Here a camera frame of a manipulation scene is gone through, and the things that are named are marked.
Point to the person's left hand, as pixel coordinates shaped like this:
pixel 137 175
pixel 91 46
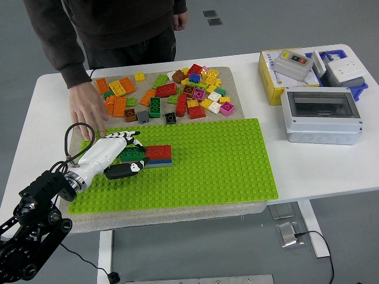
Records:
pixel 180 21

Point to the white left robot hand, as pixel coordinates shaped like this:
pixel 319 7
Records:
pixel 100 154

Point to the person's right hand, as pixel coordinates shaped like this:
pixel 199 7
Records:
pixel 87 103

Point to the long dark green toy brick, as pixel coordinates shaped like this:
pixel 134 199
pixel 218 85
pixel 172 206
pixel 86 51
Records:
pixel 130 154
pixel 154 107

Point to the person's right forearm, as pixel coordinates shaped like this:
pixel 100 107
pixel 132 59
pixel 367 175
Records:
pixel 66 62

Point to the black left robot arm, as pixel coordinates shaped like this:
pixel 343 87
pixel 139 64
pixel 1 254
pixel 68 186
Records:
pixel 41 189

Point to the small dark green toy brick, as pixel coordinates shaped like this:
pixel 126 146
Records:
pixel 220 91
pixel 108 94

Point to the small orange toy brick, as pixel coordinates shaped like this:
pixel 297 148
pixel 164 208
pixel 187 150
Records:
pixel 110 100

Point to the long yellow toy brick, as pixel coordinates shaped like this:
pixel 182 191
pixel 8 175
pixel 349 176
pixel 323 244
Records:
pixel 118 88

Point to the square lime toy brick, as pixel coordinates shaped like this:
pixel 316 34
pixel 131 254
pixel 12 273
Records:
pixel 174 99
pixel 130 102

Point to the square brown toy brick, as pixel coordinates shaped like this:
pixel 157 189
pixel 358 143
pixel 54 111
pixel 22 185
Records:
pixel 130 115
pixel 179 75
pixel 188 90

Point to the small yellow toy brick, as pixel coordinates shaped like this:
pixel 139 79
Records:
pixel 184 81
pixel 224 99
pixel 185 70
pixel 218 82

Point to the small pink toy brick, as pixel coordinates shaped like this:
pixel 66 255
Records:
pixel 205 68

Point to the small white toy brick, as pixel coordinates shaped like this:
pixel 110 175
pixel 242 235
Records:
pixel 170 74

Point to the square grey toy brick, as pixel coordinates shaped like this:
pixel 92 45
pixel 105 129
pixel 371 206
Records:
pixel 143 116

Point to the square blue toy brick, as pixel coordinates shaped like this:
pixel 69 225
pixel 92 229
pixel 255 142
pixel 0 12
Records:
pixel 194 77

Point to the square yellow toy brick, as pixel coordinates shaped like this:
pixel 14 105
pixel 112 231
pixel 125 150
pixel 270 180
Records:
pixel 211 88
pixel 192 103
pixel 206 103
pixel 139 77
pixel 210 80
pixel 213 73

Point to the flat blue toy brick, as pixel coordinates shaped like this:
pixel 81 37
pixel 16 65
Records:
pixel 160 161

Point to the flat grey toy brick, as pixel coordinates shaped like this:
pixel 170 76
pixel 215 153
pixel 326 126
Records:
pixel 160 165

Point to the long lime toy brick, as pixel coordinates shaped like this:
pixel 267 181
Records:
pixel 199 85
pixel 160 82

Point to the square magenta toy brick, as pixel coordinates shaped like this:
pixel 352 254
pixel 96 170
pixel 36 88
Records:
pixel 198 93
pixel 227 108

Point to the square black toy brick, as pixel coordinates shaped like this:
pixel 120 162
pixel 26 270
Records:
pixel 170 118

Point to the small red toy brick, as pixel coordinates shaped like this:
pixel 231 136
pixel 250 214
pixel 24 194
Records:
pixel 182 99
pixel 180 110

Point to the square white toy brick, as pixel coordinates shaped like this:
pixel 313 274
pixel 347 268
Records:
pixel 214 107
pixel 214 96

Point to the square red toy brick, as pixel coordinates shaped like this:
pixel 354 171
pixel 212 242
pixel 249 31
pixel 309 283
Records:
pixel 196 112

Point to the lime green studded baseplate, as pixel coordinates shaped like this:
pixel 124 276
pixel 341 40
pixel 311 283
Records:
pixel 207 165

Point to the dark floor plate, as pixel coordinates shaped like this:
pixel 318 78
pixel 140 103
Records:
pixel 209 13
pixel 214 21

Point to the person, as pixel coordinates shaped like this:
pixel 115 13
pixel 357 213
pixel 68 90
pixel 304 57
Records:
pixel 118 23

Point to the grey-brown mat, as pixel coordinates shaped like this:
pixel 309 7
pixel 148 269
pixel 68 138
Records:
pixel 154 220

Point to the white table leg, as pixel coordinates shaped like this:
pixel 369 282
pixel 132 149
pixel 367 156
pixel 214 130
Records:
pixel 311 225
pixel 105 257

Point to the yellow cardboard box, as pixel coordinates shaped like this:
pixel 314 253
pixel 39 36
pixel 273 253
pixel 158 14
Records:
pixel 267 83

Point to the white plastic part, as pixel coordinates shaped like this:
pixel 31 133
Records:
pixel 318 63

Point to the metal floor strip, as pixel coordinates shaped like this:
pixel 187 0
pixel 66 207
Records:
pixel 198 280

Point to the white distribution box clear lid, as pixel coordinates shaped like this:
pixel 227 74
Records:
pixel 320 130

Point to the grey plastic box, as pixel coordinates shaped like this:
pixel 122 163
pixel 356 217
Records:
pixel 356 82

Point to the metal floor plate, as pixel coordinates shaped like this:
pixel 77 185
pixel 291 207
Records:
pixel 287 235
pixel 281 211

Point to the blue plastic bin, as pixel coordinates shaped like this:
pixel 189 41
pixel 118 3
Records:
pixel 360 88

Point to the grey push-button switch box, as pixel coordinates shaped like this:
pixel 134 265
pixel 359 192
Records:
pixel 291 65

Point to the white wall socket panel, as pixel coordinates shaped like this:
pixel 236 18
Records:
pixel 346 70

